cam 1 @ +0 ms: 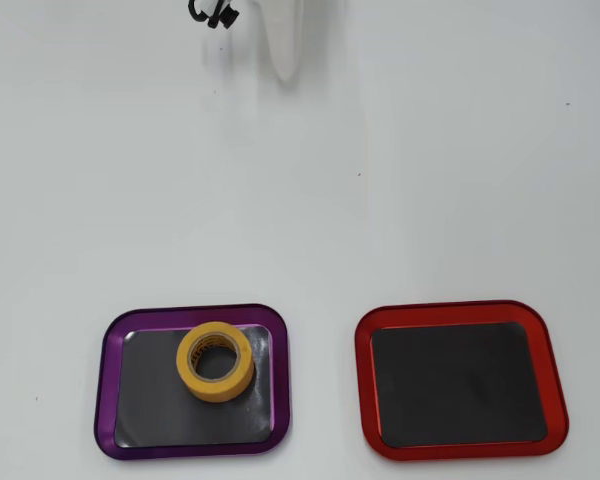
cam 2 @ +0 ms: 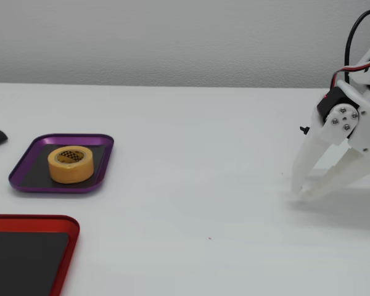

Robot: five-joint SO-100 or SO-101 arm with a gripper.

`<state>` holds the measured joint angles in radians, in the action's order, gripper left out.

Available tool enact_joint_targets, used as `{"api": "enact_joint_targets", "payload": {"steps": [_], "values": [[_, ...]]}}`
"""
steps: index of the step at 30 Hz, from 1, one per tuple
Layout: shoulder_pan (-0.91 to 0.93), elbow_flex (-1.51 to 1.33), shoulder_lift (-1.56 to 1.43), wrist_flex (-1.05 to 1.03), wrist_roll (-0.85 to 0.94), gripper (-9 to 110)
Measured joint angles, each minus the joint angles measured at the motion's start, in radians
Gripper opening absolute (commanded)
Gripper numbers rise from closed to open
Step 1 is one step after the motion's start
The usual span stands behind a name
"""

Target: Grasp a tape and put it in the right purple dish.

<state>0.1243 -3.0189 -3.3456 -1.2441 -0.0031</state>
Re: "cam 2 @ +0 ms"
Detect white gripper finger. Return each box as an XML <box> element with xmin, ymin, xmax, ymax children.
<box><xmin>290</xmin><ymin>104</ymin><xmax>361</xmax><ymax>194</ymax></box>
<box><xmin>298</xmin><ymin>142</ymin><xmax>367</xmax><ymax>202</ymax></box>

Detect yellow masking tape roll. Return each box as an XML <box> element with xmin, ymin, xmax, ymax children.
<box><xmin>47</xmin><ymin>145</ymin><xmax>95</xmax><ymax>185</ymax></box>

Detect purple metal tray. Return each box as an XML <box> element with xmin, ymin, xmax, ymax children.
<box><xmin>8</xmin><ymin>133</ymin><xmax>115</xmax><ymax>194</ymax></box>

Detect red metal tray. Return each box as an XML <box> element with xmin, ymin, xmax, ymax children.
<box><xmin>0</xmin><ymin>214</ymin><xmax>81</xmax><ymax>296</ymax></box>

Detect red white black servo wire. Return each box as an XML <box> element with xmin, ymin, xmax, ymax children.
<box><xmin>331</xmin><ymin>55</ymin><xmax>370</xmax><ymax>91</ymax></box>

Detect black cable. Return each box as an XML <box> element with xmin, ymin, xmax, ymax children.
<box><xmin>344</xmin><ymin>9</ymin><xmax>370</xmax><ymax>84</ymax></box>

